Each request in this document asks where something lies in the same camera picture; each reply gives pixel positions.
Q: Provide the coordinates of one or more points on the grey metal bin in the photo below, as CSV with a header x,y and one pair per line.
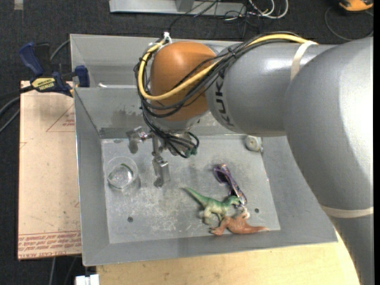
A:
x,y
148,215

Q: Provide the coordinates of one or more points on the brown cardboard board, red print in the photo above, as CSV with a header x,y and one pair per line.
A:
x,y
44,174

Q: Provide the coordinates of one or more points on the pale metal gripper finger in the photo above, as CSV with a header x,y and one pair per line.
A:
x,y
134,142
162,171

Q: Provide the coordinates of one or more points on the orange-brown toy dinosaur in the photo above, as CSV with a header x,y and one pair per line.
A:
x,y
239,226

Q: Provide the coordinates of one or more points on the purple sunglasses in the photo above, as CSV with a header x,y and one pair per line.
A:
x,y
230,181

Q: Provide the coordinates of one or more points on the clear glass cup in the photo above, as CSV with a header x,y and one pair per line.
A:
x,y
122,174

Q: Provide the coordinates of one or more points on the pale grey round disc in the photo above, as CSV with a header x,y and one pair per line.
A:
x,y
252,143

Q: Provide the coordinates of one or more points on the green toy dinosaur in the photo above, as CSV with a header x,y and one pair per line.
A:
x,y
214,206

